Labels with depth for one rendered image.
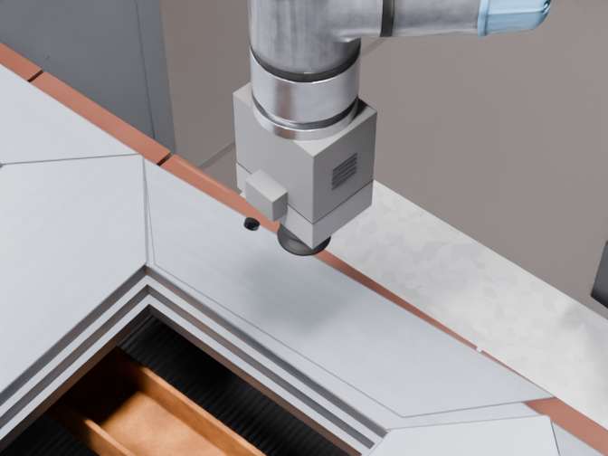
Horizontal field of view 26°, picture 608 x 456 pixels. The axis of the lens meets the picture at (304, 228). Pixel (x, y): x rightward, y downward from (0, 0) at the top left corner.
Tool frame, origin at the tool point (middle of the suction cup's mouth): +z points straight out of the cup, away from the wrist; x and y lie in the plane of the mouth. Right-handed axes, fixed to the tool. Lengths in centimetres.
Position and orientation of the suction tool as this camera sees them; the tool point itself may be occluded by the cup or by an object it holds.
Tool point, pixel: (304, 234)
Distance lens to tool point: 104.9
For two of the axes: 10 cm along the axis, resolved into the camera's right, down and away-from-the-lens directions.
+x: 7.3, -5.3, 4.3
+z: 0.0, 6.3, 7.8
